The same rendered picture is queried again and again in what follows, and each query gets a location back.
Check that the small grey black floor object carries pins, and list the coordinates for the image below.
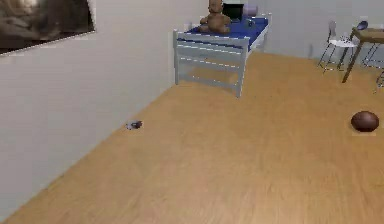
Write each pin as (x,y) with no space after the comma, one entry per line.
(134,125)

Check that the grey bed with blue mattress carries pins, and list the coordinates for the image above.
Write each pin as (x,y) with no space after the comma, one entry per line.
(233,36)

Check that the brown teddy bear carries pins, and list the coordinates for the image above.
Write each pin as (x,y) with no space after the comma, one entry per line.
(215,19)

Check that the small dark object on bed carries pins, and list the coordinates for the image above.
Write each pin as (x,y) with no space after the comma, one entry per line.
(250,22)

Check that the black laptop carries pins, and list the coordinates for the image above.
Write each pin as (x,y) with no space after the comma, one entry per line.
(233,11)

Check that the pale lilac pillow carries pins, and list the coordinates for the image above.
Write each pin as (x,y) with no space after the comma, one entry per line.
(250,10)

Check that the white chair with thin legs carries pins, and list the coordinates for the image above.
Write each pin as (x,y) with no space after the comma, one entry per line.
(340,42)

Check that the brown ball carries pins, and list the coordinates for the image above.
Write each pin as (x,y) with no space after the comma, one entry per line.
(365,121)

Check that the brown wooden table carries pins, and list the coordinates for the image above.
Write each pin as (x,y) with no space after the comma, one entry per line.
(366,36)

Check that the dark thin-legged chair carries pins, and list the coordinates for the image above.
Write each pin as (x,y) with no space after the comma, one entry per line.
(375,58)

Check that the blue round object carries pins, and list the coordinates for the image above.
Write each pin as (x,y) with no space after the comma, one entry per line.
(362,24)

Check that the dark framed wall picture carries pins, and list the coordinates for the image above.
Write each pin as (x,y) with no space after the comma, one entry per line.
(43,20)

